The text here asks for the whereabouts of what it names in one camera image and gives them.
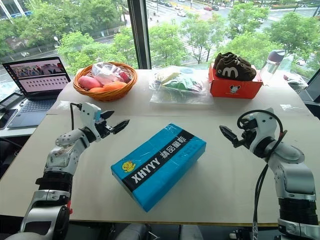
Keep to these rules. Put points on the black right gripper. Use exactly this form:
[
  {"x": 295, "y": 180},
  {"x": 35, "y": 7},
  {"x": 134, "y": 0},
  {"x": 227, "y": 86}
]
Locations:
[{"x": 246, "y": 140}]

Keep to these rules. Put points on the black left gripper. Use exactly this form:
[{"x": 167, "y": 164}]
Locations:
[{"x": 105, "y": 128}]

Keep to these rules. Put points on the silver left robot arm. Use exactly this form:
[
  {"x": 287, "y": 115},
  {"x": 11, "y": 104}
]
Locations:
[{"x": 62, "y": 155}]

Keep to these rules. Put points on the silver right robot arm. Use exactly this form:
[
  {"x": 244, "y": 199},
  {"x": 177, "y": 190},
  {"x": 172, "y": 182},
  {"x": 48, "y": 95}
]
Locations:
[{"x": 292, "y": 170}]

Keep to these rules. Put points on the orange shoe box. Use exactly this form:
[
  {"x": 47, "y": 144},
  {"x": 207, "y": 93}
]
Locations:
[{"x": 232, "y": 90}]

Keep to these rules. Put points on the orange wicker basket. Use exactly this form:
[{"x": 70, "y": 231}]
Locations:
[{"x": 107, "y": 95}]

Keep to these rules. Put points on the long orange fruit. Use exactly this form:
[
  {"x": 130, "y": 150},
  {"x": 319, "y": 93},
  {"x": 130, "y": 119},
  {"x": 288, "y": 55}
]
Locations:
[{"x": 115, "y": 86}]

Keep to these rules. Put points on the small orange fruit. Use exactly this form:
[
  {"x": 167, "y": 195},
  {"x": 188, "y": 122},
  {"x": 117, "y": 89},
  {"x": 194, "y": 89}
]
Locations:
[{"x": 97, "y": 89}]

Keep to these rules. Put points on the pink sweet potato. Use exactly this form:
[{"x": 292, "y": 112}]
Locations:
[{"x": 87, "y": 82}]

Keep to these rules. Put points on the clear plastic bag with contents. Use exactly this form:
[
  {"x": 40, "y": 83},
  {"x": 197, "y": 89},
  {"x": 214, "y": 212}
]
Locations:
[{"x": 106, "y": 72}]

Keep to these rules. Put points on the brown shoe with white M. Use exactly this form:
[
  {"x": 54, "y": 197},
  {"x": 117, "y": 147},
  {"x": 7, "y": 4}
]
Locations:
[{"x": 235, "y": 72}]

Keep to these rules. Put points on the blue tissue box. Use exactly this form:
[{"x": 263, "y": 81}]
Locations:
[{"x": 160, "y": 165}]

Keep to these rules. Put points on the plastic bag of colourful items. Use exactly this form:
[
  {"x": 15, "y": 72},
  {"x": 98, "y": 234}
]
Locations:
[{"x": 180, "y": 86}]

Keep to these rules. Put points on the dark brown sneaker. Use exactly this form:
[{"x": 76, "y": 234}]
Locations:
[{"x": 225, "y": 56}]

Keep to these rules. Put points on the clear water bottle brown lid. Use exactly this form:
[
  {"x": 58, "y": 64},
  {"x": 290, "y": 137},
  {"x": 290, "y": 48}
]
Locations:
[{"x": 271, "y": 67}]

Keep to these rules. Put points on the open blue laptop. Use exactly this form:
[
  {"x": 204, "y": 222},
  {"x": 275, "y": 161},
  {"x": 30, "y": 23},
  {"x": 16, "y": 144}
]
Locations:
[{"x": 37, "y": 75}]

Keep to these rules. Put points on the dark monitor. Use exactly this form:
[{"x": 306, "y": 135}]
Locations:
[{"x": 311, "y": 95}]

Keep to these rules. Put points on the black desk device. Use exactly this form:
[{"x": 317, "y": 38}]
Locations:
[{"x": 11, "y": 101}]

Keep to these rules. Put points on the grey rounded shape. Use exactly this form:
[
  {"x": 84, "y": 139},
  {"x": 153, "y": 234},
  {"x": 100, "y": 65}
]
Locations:
[
  {"x": 191, "y": 232},
  {"x": 132, "y": 232}
]

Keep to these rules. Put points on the black smartphone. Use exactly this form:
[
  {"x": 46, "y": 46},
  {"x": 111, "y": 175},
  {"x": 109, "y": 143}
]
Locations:
[{"x": 7, "y": 118}]

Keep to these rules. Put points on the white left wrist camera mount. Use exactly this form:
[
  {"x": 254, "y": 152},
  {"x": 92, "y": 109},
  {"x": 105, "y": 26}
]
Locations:
[{"x": 87, "y": 112}]

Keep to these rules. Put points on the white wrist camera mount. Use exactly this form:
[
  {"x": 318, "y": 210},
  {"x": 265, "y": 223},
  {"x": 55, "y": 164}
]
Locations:
[
  {"x": 265, "y": 122},
  {"x": 87, "y": 112}
]

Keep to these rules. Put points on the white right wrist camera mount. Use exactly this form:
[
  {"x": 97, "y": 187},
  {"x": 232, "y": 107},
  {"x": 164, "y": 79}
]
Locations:
[{"x": 265, "y": 122}]

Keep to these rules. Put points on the dark window frame post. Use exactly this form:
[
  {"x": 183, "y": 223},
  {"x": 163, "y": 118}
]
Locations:
[{"x": 140, "y": 32}]

